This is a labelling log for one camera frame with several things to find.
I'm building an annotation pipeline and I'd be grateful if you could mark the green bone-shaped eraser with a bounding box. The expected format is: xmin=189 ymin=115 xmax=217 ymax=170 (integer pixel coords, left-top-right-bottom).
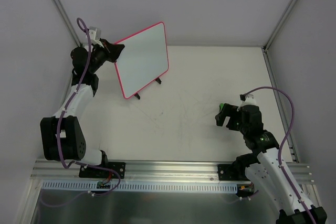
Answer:
xmin=219 ymin=103 xmax=227 ymax=113

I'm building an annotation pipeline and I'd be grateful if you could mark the pink framed whiteboard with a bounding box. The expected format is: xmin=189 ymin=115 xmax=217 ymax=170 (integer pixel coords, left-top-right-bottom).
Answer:
xmin=114 ymin=22 xmax=170 ymax=99

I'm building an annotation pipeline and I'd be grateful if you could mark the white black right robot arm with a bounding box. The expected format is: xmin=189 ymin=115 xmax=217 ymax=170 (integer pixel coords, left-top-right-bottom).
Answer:
xmin=215 ymin=103 xmax=327 ymax=223

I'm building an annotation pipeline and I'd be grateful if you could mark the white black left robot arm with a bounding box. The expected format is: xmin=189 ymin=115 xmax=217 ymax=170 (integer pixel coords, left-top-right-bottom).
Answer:
xmin=40 ymin=39 xmax=125 ymax=177

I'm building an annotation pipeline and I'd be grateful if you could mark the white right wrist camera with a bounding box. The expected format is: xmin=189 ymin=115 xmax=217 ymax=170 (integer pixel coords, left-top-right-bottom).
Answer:
xmin=237 ymin=94 xmax=257 ymax=111

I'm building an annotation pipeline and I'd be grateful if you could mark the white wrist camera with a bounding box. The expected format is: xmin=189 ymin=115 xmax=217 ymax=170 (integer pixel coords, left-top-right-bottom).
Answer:
xmin=89 ymin=27 xmax=103 ymax=47
xmin=237 ymin=94 xmax=257 ymax=111

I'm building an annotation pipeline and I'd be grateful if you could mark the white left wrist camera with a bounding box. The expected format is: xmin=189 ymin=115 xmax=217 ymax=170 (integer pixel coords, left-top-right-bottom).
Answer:
xmin=89 ymin=27 xmax=103 ymax=47

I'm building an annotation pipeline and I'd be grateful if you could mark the black wire whiteboard stand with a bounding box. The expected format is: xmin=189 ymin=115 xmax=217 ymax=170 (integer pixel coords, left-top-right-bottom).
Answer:
xmin=134 ymin=78 xmax=162 ymax=100

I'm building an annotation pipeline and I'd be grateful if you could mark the aluminium right side rail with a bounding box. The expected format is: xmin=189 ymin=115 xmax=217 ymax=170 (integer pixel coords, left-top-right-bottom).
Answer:
xmin=261 ymin=47 xmax=300 ymax=163

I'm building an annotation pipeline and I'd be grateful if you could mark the aluminium corner post left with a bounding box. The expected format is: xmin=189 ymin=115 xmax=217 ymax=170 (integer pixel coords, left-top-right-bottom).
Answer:
xmin=51 ymin=0 xmax=81 ymax=46

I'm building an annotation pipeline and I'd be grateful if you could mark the aluminium corner post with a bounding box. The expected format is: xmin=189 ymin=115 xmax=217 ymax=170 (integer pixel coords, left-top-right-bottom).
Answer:
xmin=263 ymin=0 xmax=299 ymax=52
xmin=51 ymin=0 xmax=81 ymax=46

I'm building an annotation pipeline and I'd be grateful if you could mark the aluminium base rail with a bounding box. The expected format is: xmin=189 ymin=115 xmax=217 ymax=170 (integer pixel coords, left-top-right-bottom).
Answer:
xmin=30 ymin=158 xmax=314 ymax=186

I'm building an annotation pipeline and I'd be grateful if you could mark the white slotted cable duct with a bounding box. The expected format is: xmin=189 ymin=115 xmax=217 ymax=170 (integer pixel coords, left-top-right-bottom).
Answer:
xmin=41 ymin=180 xmax=238 ymax=194

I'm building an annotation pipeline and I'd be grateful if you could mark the aluminium corner post right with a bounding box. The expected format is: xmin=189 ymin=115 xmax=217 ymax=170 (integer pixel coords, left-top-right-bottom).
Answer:
xmin=263 ymin=0 xmax=299 ymax=52

